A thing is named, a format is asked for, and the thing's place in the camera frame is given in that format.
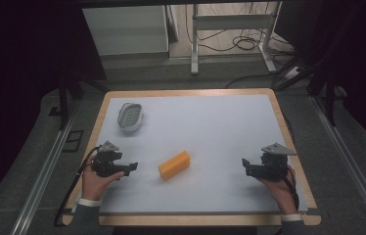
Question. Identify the person's right hand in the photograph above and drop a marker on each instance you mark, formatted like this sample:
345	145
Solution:
280	192

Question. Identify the silver floor rail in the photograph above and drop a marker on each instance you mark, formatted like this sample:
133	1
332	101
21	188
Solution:
350	163
44	176

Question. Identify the white cabinet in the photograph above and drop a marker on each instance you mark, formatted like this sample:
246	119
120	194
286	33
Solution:
127	29

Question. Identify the orange soap bar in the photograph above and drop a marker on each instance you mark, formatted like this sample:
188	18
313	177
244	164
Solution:
174	165

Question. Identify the grey oval soap dish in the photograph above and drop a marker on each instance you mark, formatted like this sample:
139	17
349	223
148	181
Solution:
130	117

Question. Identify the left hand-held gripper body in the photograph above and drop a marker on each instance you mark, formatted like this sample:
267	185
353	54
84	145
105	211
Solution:
106	164

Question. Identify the white metal desk frame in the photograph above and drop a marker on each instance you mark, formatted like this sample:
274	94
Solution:
233	23

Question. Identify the white power strip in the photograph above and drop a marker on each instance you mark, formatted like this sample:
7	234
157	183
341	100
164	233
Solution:
293	72

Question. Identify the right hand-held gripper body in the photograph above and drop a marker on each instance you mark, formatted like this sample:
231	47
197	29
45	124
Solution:
270	164

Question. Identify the white table mat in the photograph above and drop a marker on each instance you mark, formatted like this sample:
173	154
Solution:
204	137

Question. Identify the black metal stand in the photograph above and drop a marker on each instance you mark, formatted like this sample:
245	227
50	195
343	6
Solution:
65	98

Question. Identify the person's left hand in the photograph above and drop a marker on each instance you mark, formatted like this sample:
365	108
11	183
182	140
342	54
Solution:
94	182

